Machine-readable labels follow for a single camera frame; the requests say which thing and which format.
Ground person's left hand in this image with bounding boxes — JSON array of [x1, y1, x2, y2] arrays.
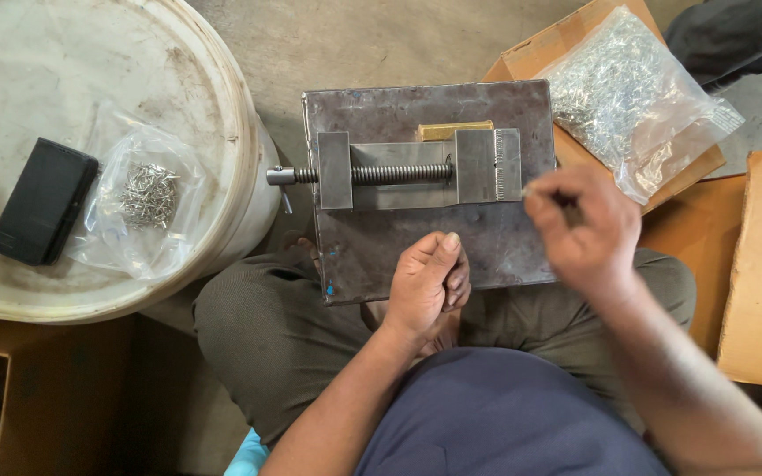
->
[[383, 231, 472, 339]]

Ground small clear bag of pins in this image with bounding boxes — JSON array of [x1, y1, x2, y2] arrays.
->
[[67, 100, 207, 281]]

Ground person's foot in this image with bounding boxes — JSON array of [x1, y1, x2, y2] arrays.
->
[[283, 230, 322, 273]]

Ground brass block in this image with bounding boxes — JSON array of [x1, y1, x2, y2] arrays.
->
[[417, 120, 495, 143]]

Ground grey steel base plate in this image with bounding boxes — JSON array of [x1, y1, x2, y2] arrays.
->
[[302, 80, 559, 306]]

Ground steel bench vise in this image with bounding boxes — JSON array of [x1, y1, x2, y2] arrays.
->
[[266, 127, 523, 215]]

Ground large clear bag of pins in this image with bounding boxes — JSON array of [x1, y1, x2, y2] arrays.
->
[[534, 5, 746, 206]]

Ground person's olive trousers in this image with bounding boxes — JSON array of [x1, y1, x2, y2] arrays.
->
[[192, 245, 697, 450]]

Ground black phone case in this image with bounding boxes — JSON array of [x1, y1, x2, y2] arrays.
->
[[0, 137, 100, 267]]

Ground brown cardboard carton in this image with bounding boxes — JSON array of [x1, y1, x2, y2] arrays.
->
[[0, 311, 140, 476]]

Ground white plastic bucket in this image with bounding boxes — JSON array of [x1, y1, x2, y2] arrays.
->
[[0, 0, 283, 325]]

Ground person's right hand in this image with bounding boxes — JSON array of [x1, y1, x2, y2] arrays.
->
[[522, 164, 644, 300]]

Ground person's blue shirt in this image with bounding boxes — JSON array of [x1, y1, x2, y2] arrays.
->
[[353, 347, 672, 476]]

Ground orange cardboard box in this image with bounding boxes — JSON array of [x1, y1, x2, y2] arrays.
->
[[638, 151, 762, 429]]

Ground light blue plastic stool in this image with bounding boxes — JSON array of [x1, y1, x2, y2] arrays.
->
[[224, 427, 269, 476]]

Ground flat cardboard box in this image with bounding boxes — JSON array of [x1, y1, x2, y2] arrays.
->
[[482, 0, 727, 216]]

